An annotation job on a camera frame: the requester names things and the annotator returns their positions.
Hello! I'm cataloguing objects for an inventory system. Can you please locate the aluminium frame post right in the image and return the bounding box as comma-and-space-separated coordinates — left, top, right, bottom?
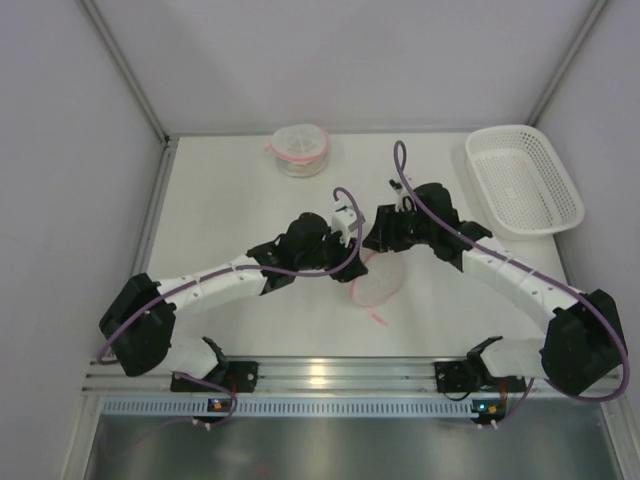
525, 0, 612, 127

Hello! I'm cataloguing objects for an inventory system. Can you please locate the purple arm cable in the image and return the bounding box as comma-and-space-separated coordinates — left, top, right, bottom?
393, 140, 630, 429
97, 187, 362, 431

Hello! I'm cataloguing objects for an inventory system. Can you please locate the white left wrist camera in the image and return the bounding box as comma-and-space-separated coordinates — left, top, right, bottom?
330, 205, 365, 247

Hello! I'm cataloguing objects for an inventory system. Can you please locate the white mesh laundry bag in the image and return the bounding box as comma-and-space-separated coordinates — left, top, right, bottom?
349, 250, 406, 327
266, 123, 330, 178

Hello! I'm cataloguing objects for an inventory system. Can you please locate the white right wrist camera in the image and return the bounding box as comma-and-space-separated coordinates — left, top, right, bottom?
388, 179, 416, 212

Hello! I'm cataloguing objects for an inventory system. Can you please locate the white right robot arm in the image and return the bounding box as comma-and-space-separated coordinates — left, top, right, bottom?
364, 180, 629, 397

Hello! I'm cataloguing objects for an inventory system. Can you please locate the aluminium frame post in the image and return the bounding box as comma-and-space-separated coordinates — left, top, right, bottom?
78, 0, 170, 145
525, 0, 612, 127

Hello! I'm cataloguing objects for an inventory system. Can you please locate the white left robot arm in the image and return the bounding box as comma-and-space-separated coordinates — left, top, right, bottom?
99, 207, 368, 383

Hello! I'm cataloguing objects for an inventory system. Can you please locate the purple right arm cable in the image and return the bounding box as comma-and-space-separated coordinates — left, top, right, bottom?
393, 140, 630, 429

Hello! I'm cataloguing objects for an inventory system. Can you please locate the white plastic basket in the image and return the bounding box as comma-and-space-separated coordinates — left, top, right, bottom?
465, 125, 585, 241

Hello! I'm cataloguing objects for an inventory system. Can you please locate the white slotted cable duct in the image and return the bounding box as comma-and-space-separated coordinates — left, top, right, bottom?
102, 396, 501, 418

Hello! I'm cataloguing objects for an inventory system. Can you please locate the aluminium mounting rail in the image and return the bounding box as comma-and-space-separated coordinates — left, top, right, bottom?
82, 355, 624, 399

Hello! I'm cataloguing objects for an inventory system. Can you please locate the aluminium frame post left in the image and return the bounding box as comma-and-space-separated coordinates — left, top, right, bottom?
78, 0, 170, 145

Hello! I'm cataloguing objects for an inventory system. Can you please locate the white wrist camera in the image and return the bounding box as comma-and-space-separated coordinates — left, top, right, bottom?
330, 205, 365, 247
388, 179, 416, 212

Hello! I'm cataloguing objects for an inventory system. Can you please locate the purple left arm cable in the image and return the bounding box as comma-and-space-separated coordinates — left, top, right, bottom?
97, 187, 362, 431

